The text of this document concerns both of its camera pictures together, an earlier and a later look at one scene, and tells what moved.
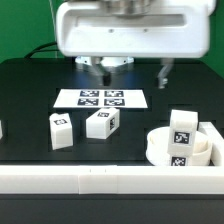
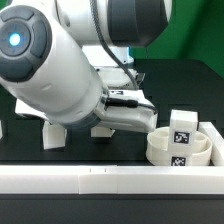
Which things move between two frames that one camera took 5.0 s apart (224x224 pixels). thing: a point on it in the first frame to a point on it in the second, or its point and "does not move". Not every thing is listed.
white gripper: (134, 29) to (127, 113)
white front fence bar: (112, 180) does not move
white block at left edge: (1, 130) does not move
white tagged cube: (182, 132) does not move
